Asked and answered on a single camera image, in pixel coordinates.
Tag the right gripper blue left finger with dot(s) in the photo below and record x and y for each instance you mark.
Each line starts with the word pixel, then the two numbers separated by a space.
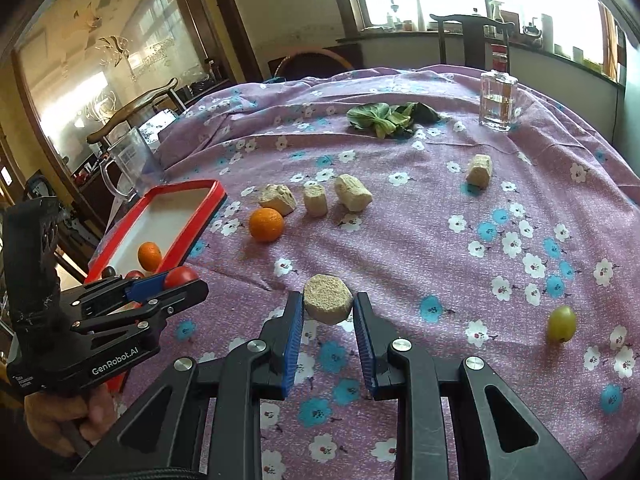
pixel 293 321

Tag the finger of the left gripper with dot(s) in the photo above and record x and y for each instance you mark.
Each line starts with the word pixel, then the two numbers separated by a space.
pixel 167 303
pixel 102 297

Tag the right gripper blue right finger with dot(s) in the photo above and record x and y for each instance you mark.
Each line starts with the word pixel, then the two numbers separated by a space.
pixel 361 311

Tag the dark purple plum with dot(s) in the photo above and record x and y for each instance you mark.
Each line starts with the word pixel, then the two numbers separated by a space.
pixel 108 272

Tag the small red tomato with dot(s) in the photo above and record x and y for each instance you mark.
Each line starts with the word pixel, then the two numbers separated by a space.
pixel 179 276

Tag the orange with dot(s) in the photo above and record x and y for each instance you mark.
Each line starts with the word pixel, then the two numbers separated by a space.
pixel 149 256
pixel 266 225

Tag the beige corn piece long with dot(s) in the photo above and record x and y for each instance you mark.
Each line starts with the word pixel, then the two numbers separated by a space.
pixel 351 193

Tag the green plum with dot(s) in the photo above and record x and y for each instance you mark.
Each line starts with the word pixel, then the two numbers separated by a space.
pixel 561 325

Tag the person's left hand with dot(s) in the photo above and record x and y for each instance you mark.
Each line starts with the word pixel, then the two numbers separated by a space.
pixel 45 414

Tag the red rimmed white tray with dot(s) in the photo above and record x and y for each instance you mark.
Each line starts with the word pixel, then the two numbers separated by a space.
pixel 170 216

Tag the curved back wooden chair left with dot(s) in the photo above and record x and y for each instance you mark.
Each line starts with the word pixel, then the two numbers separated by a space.
pixel 135 108

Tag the purple floral tablecloth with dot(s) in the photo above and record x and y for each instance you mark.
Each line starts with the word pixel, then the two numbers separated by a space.
pixel 458 269

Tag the green leafy vegetable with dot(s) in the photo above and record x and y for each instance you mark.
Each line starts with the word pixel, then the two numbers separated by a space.
pixel 392 121

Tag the round back wooden chair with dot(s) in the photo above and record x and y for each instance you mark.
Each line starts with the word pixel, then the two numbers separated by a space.
pixel 319 63

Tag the glass liquor bottle red cap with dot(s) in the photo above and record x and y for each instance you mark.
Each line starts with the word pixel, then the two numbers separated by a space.
pixel 497 96

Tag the dark wooden chair far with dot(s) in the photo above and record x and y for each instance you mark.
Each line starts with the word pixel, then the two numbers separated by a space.
pixel 474 40

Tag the spray bottle on windowsill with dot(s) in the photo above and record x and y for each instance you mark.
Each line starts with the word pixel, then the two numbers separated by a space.
pixel 495 10

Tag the teapot on windowsill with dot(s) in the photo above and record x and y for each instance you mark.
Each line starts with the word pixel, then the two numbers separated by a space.
pixel 532 35

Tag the white paper roll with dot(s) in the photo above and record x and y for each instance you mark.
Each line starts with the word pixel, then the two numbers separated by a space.
pixel 547 33

